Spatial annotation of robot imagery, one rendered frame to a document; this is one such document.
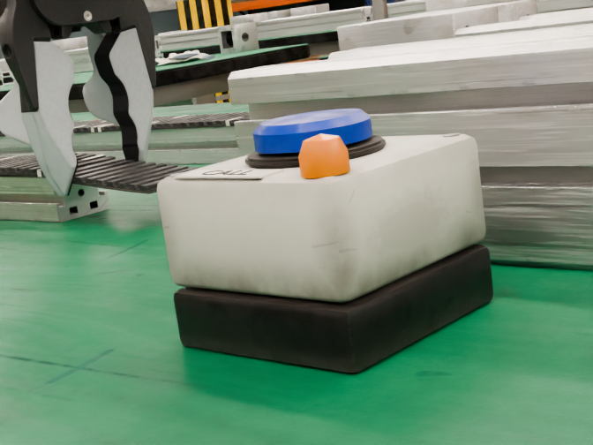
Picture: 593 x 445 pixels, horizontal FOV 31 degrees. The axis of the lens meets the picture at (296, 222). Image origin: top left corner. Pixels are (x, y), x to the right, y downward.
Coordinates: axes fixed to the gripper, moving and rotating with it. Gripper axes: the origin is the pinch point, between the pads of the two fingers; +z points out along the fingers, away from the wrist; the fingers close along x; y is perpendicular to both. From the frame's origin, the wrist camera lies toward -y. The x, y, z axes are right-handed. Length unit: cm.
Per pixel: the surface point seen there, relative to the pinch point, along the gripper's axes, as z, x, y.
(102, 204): 2.8, -1.5, 3.0
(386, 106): -3.1, 3.8, -25.1
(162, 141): 1.3, -17.0, 14.6
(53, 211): 2.5, 2.0, 3.5
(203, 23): -10, -546, 575
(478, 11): -6.0, -16.9, -16.9
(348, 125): -3.7, 13.3, -31.0
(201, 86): 10, -183, 191
